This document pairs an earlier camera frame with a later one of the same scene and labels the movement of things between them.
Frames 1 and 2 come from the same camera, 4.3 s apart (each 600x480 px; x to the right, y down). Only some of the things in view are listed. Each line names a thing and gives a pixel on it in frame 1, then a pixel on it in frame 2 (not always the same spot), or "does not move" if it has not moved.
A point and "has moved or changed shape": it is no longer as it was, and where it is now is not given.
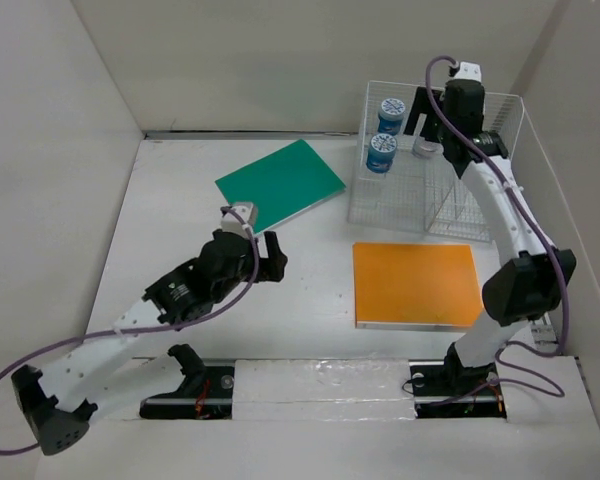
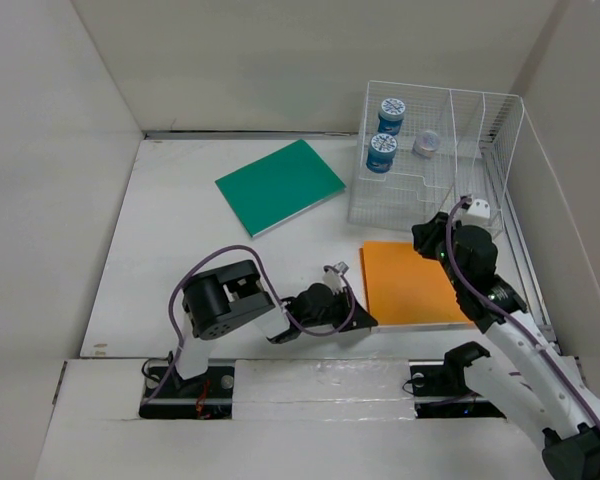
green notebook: (282, 185) does not move
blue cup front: (381, 154) does not move
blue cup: (390, 117) does not move
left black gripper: (270, 269) → (345, 300)
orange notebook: (416, 286) has moved or changed shape
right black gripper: (423, 104) → (425, 234)
